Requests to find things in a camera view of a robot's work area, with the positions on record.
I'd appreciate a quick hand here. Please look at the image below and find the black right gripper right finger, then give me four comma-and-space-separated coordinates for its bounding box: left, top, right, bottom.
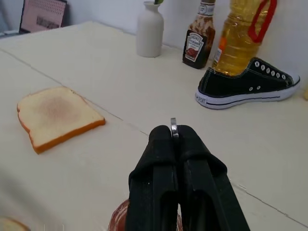
177, 125, 251, 231

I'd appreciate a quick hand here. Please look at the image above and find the yellow cooking oil bottle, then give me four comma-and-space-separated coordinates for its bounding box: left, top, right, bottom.
211, 0, 278, 77

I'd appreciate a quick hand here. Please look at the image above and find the small silver ring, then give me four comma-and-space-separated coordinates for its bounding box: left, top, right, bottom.
170, 117, 180, 139

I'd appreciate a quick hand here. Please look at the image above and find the reddish meat slice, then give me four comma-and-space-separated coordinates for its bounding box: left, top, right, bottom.
107, 199, 184, 231

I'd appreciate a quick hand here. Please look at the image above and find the white ceramic vase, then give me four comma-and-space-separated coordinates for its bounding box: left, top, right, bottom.
137, 1, 165, 58

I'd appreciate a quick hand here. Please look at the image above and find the Heinz ketchup bottle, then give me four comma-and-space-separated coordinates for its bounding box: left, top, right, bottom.
182, 0, 216, 70

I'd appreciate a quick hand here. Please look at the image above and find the black canvas sneaker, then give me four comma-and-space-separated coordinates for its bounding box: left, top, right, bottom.
194, 57, 301, 111

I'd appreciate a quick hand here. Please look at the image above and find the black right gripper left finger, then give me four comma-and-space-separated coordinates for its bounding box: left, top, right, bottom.
128, 125, 180, 231

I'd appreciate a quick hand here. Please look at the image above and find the white bread slice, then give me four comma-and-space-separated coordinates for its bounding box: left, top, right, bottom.
16, 87, 106, 155

